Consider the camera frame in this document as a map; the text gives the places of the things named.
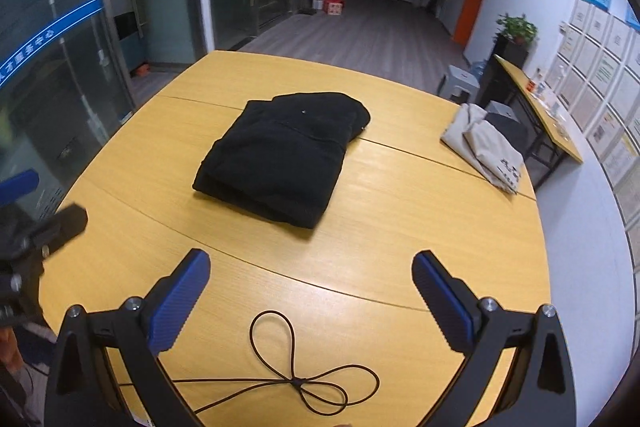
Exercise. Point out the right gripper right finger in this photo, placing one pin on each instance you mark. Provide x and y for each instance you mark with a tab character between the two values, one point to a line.
539	387

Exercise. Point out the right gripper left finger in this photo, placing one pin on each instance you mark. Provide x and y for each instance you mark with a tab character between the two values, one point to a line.
82	389

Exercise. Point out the black sweater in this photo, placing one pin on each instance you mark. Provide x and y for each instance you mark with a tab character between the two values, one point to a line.
281	159

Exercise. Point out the narrow yellow side table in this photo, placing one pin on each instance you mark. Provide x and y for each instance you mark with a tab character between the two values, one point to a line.
551	144

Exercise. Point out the beige folded garment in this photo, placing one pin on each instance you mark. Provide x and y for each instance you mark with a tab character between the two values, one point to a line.
484	147

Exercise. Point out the grey plastic stool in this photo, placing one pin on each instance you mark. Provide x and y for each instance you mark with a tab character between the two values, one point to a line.
458	86

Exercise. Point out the potted green plant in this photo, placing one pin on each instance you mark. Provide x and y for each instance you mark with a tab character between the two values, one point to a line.
514	38

